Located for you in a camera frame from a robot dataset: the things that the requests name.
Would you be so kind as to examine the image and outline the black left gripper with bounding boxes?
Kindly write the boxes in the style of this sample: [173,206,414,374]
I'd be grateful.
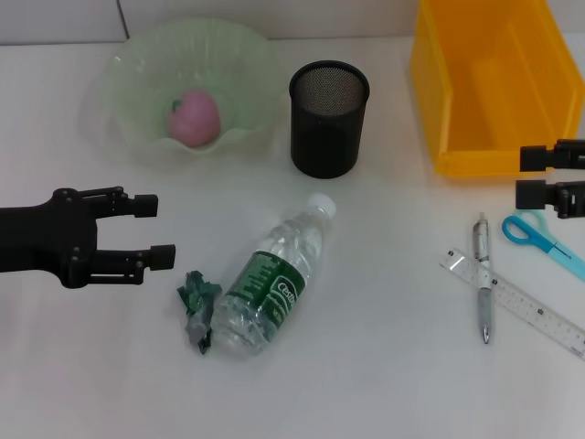
[0,185,177,289]

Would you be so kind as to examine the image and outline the blue and teal scissors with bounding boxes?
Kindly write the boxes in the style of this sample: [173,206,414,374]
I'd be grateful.
[501,209,585,278]

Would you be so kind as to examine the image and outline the green plastic wrapper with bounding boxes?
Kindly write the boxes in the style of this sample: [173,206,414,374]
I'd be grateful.
[176,270,224,356]

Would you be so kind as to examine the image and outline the clear green-label water bottle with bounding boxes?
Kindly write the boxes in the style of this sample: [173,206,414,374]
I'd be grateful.
[210,192,338,360]

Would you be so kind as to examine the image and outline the clear plastic ruler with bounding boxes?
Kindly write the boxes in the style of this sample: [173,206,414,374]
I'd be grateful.
[439,246,585,360]

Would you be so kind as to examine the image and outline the silver ballpoint pen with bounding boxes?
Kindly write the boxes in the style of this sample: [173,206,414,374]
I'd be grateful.
[473,211,495,345]

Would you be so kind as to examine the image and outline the pink peach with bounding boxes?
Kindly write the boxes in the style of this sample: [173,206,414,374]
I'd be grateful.
[166,89,223,147]

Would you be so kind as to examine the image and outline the green translucent fruit plate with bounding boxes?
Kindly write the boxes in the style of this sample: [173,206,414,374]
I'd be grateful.
[98,16,281,155]

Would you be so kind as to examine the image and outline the black mesh pen holder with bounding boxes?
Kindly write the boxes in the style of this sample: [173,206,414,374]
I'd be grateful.
[288,59,370,179]

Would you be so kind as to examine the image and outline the yellow plastic bin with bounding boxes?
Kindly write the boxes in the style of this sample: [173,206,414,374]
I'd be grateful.
[409,0,585,177]

